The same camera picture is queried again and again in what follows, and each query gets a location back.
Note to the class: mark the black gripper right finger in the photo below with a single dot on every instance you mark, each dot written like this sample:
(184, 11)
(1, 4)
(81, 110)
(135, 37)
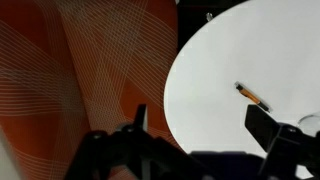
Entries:
(276, 143)

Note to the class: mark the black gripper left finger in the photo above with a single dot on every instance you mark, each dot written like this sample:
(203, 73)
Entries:
(133, 153)

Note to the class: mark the orange and black pen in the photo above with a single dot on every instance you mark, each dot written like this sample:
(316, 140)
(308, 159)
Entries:
(250, 95)

